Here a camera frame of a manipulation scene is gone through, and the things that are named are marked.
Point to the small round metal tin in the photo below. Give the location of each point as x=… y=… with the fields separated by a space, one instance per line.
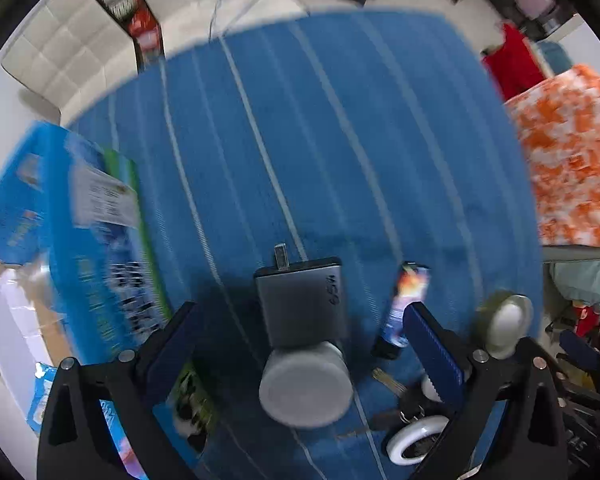
x=510 y=325

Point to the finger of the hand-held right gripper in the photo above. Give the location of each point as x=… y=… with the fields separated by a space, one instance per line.
x=582 y=352

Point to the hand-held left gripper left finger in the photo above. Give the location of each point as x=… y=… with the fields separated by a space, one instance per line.
x=172 y=355

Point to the light teal cloth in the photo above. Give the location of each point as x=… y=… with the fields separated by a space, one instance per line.
x=580 y=275

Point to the grey power adapter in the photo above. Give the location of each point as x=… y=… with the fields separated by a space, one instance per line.
x=300 y=305

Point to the orange white patterned blanket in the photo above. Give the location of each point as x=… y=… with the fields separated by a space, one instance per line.
x=570 y=160

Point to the red printed box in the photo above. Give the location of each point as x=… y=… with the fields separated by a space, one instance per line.
x=140 y=22

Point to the blue striped bed sheet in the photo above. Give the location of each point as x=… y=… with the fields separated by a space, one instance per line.
x=330 y=160

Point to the pink plastic container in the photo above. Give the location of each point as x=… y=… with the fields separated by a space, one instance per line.
x=535 y=0

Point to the blue printed cardboard box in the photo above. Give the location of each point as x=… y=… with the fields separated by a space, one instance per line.
x=80 y=260

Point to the red cloth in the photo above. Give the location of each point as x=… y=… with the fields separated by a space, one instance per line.
x=517 y=65

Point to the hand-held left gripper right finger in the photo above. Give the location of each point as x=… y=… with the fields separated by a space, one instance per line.
x=432 y=355

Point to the white round jar lid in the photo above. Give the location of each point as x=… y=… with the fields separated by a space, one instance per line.
x=305 y=390

